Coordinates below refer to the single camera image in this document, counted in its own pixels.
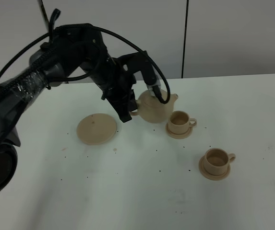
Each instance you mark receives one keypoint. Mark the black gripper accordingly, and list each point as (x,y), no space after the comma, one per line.
(116,87)

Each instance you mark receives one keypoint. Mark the tan clay teapot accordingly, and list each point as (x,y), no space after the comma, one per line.
(151,110)

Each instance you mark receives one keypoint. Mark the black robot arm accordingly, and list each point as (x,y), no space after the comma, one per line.
(62,51)

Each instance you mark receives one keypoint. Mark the tan teapot saucer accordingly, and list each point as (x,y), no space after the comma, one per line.
(96,129)

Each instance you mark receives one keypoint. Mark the far tan teacup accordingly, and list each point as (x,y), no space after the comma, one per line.
(180,122)

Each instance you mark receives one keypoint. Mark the tan teacup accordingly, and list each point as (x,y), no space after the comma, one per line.
(216,161)
(180,122)

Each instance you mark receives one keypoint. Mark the far tan cup saucer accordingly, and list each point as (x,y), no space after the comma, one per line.
(178,136)

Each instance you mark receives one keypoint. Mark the tan cup saucer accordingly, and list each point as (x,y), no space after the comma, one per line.
(210,176)
(178,136)

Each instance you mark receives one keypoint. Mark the near tan cup saucer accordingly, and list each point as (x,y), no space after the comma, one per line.
(210,176)

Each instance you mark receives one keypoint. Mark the near tan teacup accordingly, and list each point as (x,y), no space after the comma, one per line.
(216,161)

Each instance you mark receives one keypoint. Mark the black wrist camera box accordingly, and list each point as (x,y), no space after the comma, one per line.
(137,62)

